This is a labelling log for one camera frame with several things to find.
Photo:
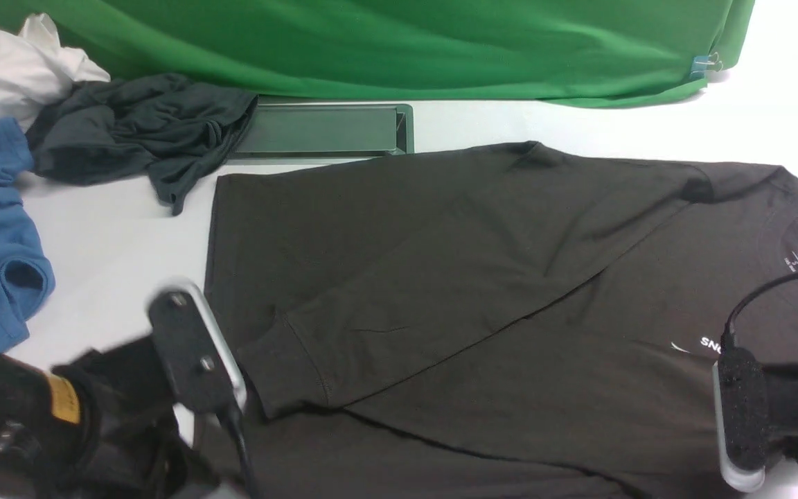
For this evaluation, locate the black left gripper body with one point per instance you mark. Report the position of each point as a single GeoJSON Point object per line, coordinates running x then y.
{"type": "Point", "coordinates": [129, 444]}

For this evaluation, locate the gray long-sleeved shirt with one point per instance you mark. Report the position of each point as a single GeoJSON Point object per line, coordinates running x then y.
{"type": "Point", "coordinates": [507, 321]}

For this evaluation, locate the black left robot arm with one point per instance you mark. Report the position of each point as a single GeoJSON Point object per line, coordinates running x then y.
{"type": "Point", "coordinates": [39, 429]}

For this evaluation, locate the dark teal shirt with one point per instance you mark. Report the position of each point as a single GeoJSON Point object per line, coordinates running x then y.
{"type": "Point", "coordinates": [171, 129]}

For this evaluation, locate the white shirt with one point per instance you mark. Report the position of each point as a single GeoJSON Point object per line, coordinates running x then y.
{"type": "Point", "coordinates": [37, 70]}

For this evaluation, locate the blue binder clip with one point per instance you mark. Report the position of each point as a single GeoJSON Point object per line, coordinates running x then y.
{"type": "Point", "coordinates": [704, 64]}

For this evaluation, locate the green backdrop cloth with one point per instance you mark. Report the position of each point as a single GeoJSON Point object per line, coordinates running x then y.
{"type": "Point", "coordinates": [590, 54]}

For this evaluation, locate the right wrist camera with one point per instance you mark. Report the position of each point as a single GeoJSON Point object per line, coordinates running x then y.
{"type": "Point", "coordinates": [740, 401]}

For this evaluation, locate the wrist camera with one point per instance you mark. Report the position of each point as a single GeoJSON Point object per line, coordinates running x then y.
{"type": "Point", "coordinates": [740, 401]}
{"type": "Point", "coordinates": [200, 368]}

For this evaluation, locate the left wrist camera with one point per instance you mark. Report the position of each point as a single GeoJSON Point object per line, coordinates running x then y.
{"type": "Point", "coordinates": [200, 368]}

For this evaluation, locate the metal table cable tray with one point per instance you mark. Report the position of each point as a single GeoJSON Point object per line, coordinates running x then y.
{"type": "Point", "coordinates": [289, 133]}

